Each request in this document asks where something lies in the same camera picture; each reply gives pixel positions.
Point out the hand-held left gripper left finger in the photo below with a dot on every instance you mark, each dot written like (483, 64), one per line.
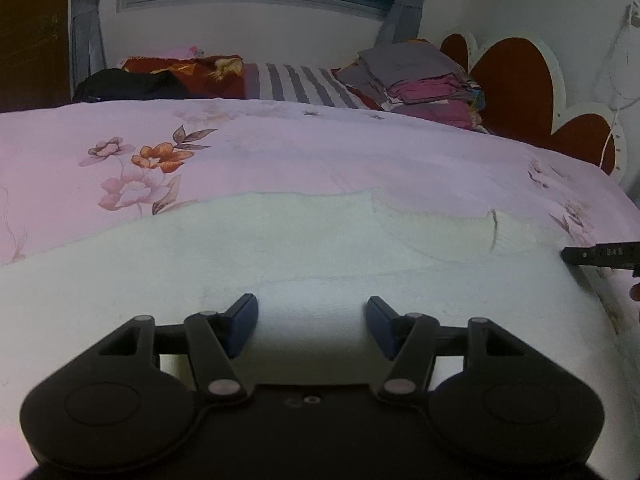
(244, 316)

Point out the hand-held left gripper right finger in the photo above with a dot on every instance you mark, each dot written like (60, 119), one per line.
(379, 317)

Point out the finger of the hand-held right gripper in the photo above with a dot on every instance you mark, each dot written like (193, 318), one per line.
(600, 255)

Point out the white knitted sweater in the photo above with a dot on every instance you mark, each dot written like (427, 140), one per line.
(300, 260)

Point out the stack of folded clothes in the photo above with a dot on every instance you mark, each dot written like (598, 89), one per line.
(425, 90)

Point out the person's right hand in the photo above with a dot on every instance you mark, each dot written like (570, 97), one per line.
(636, 292)

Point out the pink floral blanket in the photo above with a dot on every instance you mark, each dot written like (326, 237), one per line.
(300, 150)

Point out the red and white headboard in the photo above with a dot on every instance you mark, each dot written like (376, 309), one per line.
(515, 80)

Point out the grey striped bedsheet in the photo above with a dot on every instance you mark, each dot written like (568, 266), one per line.
(295, 82)

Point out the red floral pillow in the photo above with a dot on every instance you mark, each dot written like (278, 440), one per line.
(200, 67)

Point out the black bag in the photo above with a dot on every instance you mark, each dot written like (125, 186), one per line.
(125, 85)

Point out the small pink cloth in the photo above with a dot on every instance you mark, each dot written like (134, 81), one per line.
(187, 51)

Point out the grey curtain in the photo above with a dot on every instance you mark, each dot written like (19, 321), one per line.
(85, 35)
(405, 15)

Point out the brown wooden wardrobe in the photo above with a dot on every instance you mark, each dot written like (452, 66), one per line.
(30, 35)

